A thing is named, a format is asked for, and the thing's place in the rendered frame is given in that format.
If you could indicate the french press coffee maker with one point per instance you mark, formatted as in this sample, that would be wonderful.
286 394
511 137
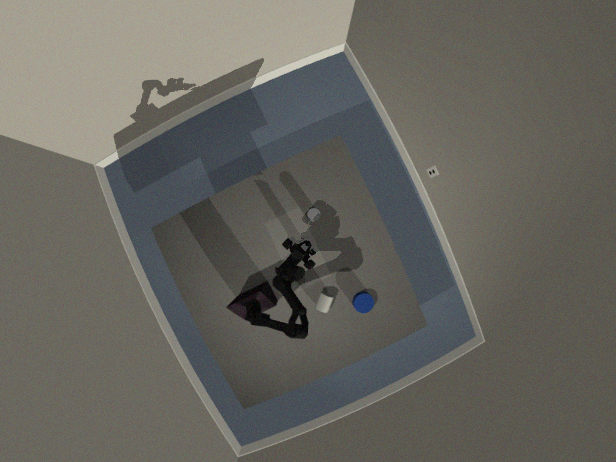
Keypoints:
307 244

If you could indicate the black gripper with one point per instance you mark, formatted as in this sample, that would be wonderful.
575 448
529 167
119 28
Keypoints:
288 244

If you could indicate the blue short cylinder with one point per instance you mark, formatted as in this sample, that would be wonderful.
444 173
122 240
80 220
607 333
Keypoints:
363 302

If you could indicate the grey cylinder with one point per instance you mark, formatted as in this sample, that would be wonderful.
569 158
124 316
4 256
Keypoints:
313 214

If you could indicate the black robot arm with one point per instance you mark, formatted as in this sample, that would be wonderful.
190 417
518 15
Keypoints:
288 273

